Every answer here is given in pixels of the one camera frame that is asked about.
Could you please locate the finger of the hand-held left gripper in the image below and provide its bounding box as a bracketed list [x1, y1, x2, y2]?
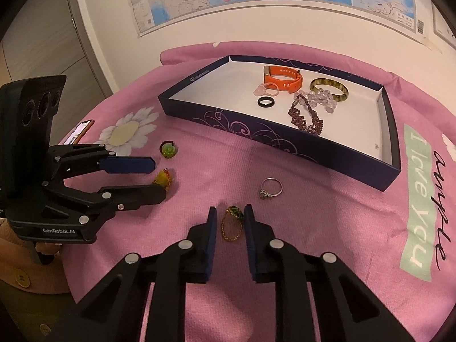
[43, 182, 167, 229]
[46, 143, 156, 186]

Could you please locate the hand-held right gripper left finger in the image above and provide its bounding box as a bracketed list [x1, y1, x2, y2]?
[46, 206, 218, 342]

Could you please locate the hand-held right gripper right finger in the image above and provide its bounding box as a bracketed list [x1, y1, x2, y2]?
[244, 204, 414, 342]

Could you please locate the yellow beaded ring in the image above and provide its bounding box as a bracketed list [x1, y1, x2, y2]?
[153, 168, 175, 189]

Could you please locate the gold ring with green stone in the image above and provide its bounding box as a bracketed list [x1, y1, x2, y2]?
[221, 205, 245, 242]

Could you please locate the green beaded ring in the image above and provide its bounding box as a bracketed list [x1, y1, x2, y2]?
[159, 141, 178, 159]

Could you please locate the silver ring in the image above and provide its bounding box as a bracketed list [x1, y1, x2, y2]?
[259, 177, 283, 201]

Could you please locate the purple beaded bracelet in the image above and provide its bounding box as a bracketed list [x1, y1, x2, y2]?
[288, 94, 324, 136]

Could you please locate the dark blue cardboard box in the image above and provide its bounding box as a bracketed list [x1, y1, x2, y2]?
[158, 55, 401, 193]

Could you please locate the pale pink ring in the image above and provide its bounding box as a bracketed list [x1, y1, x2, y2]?
[254, 83, 279, 97]

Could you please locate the clear crystal bead bracelet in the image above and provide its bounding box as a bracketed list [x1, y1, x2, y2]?
[294, 89, 339, 114]

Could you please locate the orange watch band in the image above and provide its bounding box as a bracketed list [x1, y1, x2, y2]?
[263, 65, 304, 92]

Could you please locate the tortoiseshell bangle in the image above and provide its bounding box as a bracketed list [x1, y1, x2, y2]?
[309, 78, 349, 103]

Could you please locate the person's left hand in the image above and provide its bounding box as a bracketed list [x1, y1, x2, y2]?
[34, 241, 64, 257]

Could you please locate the smartphone with orange case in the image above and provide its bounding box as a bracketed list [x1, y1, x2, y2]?
[63, 119, 95, 145]

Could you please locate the beige cabinet door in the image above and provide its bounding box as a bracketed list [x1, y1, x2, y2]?
[0, 11, 107, 104]

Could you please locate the olive green garment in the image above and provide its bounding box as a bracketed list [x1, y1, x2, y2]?
[0, 278, 93, 342]

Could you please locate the piece of beige tape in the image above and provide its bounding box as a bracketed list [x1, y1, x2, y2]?
[422, 37, 444, 53]

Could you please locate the white wall socket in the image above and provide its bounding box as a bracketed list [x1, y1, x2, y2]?
[432, 2, 456, 41]

